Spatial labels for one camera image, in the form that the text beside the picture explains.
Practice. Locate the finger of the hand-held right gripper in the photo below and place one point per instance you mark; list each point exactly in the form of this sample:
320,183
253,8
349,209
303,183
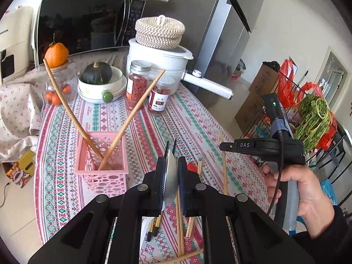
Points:
242,146

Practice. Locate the white framed window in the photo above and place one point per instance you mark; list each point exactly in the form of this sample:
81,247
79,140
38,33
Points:
330,79

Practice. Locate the long wooden cooking chopstick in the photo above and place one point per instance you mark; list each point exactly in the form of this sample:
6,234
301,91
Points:
66,101
137,107

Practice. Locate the floral drape cloth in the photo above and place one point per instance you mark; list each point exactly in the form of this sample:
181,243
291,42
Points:
19,101

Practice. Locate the white ceramic bowl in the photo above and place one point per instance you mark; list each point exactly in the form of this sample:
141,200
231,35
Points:
117,79

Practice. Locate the white plastic spoon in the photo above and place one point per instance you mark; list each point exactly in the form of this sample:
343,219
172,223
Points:
170,181

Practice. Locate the glass jar of goji berries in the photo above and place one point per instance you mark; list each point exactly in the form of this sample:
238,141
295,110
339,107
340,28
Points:
137,85

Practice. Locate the black bag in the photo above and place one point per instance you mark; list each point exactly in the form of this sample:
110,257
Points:
272,66

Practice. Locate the glass jar with wooden lid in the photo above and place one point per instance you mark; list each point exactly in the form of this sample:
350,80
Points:
70,77

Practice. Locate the bunch of green herbs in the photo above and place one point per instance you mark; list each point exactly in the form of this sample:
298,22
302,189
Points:
313,121

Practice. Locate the brown cardboard box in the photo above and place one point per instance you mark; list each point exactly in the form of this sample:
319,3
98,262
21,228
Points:
264,77
250,112

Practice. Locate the silver refrigerator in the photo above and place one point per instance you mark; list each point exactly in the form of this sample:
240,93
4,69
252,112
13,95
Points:
233,19

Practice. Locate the cream air fryer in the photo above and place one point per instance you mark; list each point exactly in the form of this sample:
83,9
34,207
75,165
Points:
13,33

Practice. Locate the blue plastic bag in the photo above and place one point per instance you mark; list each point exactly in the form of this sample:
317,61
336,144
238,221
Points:
328,192

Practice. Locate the small mandarin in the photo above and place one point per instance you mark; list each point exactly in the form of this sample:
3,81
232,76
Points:
57,99
66,88
49,96

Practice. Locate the pink plastic basket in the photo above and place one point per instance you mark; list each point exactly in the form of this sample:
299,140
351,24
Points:
110,181

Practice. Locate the yellow printed cardboard box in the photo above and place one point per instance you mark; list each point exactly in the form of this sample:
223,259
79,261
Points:
19,170

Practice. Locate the small jar with red label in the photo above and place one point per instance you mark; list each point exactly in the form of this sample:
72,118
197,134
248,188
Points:
159,96

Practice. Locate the person's right hand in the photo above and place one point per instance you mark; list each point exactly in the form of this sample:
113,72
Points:
313,198

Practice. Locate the woven lidded basket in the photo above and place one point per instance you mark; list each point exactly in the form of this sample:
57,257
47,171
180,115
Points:
159,33

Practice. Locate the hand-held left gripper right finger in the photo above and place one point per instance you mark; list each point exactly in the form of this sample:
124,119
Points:
182,187

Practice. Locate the dark green squash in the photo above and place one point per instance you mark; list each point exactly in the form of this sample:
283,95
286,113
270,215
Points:
95,74

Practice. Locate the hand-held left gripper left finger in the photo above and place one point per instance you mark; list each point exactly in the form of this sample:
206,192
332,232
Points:
161,187

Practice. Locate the orange pumpkin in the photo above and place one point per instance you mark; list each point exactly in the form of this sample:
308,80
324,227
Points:
56,55

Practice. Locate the black microwave oven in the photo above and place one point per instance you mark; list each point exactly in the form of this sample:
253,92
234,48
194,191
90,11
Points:
82,19

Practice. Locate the red plastic bag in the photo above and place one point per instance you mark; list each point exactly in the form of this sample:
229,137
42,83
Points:
328,134
287,82

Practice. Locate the person's right forearm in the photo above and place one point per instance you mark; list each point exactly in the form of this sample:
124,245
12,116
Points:
330,242

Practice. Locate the white electric pot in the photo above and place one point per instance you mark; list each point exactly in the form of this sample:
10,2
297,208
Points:
162,60

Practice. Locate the white flower-print dish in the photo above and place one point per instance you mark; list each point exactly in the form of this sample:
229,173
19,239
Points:
90,95

